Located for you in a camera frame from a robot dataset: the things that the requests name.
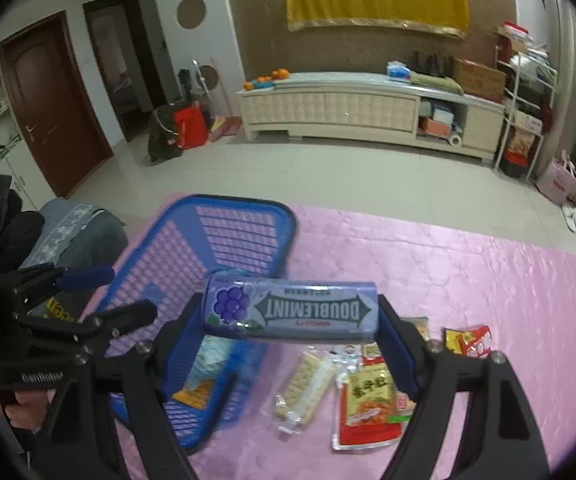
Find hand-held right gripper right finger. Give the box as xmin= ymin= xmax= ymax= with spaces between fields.
xmin=375 ymin=294 xmax=551 ymax=480

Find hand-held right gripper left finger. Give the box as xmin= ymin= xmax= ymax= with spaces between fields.
xmin=33 ymin=304 xmax=205 ymax=480

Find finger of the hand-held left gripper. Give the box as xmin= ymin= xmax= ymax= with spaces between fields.
xmin=0 ymin=265 xmax=116 ymax=311
xmin=10 ymin=300 xmax=159 ymax=361

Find long light blue packet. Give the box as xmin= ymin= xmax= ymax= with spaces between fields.
xmin=188 ymin=335 xmax=236 ymax=391

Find orange nut packet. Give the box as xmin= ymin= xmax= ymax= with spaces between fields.
xmin=172 ymin=380 xmax=216 ymax=411

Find beige green packet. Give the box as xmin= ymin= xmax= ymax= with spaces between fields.
xmin=402 ymin=316 xmax=431 ymax=341

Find small white red packet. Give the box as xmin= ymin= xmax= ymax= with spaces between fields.
xmin=330 ymin=342 xmax=363 ymax=366

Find white green packet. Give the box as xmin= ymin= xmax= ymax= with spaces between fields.
xmin=393 ymin=390 xmax=416 ymax=421

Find clear white cracker packet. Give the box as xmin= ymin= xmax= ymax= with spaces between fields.
xmin=274 ymin=351 xmax=336 ymax=433

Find purple chewing gum pack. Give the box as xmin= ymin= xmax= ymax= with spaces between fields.
xmin=203 ymin=271 xmax=379 ymax=345

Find blue plastic basket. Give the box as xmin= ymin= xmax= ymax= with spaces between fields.
xmin=77 ymin=194 xmax=297 ymax=453

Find person's left hand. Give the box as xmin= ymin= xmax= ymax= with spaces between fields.
xmin=3 ymin=387 xmax=56 ymax=433

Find grey printed sofa cover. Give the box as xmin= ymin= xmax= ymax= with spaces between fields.
xmin=18 ymin=197 xmax=129 ymax=321

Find pink quilted table cover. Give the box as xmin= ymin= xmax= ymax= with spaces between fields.
xmin=75 ymin=192 xmax=576 ymax=480

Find black bag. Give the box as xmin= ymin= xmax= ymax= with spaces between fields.
xmin=147 ymin=106 xmax=183 ymax=163

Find brown wooden door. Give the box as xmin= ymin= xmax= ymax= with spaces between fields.
xmin=0 ymin=10 xmax=115 ymax=198

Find red bag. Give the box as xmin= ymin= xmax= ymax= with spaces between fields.
xmin=173 ymin=102 xmax=209 ymax=151

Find pink broom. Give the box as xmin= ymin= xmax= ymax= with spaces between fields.
xmin=193 ymin=57 xmax=243 ymax=142

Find black folded umbrella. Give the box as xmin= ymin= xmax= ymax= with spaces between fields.
xmin=178 ymin=67 xmax=195 ymax=106

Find orange box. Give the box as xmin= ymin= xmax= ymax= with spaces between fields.
xmin=418 ymin=117 xmax=452 ymax=140

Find pink tote bag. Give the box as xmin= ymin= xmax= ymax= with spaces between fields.
xmin=538 ymin=152 xmax=576 ymax=206

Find red gift box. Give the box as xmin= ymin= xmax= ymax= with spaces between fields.
xmin=500 ymin=127 xmax=543 ymax=178

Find cream television cabinet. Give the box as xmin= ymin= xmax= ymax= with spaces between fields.
xmin=235 ymin=71 xmax=507 ymax=163

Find white carton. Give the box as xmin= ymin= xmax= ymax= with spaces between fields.
xmin=512 ymin=110 xmax=543 ymax=133

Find green cushion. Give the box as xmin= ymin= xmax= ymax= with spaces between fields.
xmin=410 ymin=72 xmax=464 ymax=96

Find white metal rack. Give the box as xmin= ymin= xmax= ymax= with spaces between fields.
xmin=492 ymin=45 xmax=558 ymax=183

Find brown cardboard box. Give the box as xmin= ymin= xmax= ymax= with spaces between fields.
xmin=452 ymin=57 xmax=507 ymax=102

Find dark bottles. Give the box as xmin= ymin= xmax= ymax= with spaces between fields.
xmin=413 ymin=51 xmax=454 ymax=76

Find silver standing air conditioner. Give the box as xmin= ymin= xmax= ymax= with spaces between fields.
xmin=550 ymin=0 xmax=576 ymax=181

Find stack of papers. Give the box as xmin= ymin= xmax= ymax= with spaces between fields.
xmin=518 ymin=47 xmax=558 ymax=83

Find red white boxes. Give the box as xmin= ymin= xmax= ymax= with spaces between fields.
xmin=496 ymin=21 xmax=536 ymax=58

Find dark doorway frame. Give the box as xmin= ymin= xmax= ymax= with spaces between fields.
xmin=82 ymin=0 xmax=166 ymax=143

